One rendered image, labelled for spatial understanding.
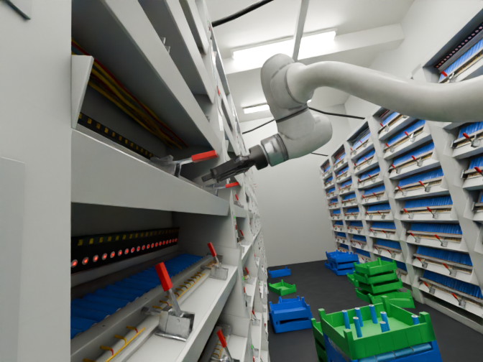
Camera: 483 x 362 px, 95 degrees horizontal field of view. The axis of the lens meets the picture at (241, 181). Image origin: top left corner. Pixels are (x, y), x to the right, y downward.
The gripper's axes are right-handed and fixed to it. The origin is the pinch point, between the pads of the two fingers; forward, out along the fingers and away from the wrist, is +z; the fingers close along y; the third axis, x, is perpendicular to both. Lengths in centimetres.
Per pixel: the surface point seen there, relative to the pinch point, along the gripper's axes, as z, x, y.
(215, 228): 3.5, 14.4, -6.6
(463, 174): -129, 39, -75
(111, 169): -3, 10, 50
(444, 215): -124, 61, -98
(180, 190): -3.4, 9.9, 35.6
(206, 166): -1.4, -6.0, -6.5
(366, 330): -31, 70, -30
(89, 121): 8.2, -8.6, 33.1
